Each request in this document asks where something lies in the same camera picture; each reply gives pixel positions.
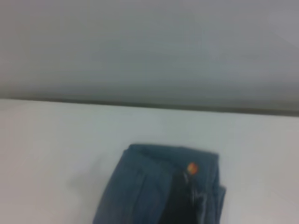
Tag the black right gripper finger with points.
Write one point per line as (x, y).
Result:
(180, 205)

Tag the blue denim pants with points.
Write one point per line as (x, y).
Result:
(135, 186)

